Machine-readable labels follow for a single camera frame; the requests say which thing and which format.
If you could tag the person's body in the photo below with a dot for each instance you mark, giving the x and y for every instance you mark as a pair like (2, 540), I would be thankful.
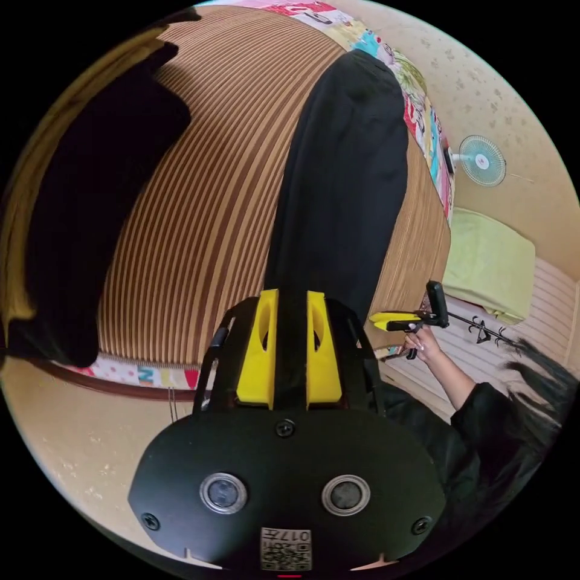
(498, 453)

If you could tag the black long pants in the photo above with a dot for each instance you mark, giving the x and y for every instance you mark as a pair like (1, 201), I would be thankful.
(344, 181)

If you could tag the light blue wall fan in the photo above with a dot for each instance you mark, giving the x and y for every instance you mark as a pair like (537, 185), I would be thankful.
(482, 161)

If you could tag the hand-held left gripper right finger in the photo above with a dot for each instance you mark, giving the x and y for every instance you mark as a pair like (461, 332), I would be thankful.
(324, 376)

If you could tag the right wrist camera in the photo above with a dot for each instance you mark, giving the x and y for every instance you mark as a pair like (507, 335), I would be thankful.
(437, 303)

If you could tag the bed with striped woven mat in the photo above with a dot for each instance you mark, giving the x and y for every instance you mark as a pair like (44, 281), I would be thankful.
(204, 181)

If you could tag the person's right forearm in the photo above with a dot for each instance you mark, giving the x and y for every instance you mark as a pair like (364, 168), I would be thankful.
(453, 380)

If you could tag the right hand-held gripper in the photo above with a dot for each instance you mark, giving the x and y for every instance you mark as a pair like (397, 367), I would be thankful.
(404, 324)

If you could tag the person's right hand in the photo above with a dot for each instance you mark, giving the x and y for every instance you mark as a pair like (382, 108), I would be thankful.
(426, 346)

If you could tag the light green cloth cover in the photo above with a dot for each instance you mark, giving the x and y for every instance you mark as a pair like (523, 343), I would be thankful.
(487, 263)

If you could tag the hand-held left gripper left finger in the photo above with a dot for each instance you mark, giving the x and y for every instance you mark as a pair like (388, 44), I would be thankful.
(256, 376)

